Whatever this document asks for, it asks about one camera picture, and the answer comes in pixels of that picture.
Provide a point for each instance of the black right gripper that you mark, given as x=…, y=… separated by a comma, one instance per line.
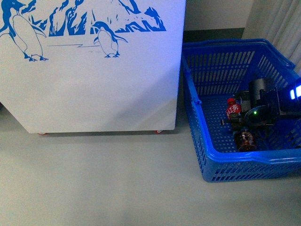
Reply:
x=257, y=112

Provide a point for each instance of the blue plastic shopping basket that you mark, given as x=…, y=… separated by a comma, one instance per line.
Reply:
x=216, y=70

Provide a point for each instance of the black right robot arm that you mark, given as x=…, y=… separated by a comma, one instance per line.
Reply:
x=287, y=106

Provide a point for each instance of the white vertical blinds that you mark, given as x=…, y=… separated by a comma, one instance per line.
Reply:
x=279, y=22

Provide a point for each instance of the red iced tea bottle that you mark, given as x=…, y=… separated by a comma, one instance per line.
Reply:
x=243, y=138

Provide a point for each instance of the white blue chest freezer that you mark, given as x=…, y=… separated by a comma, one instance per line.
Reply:
x=91, y=65

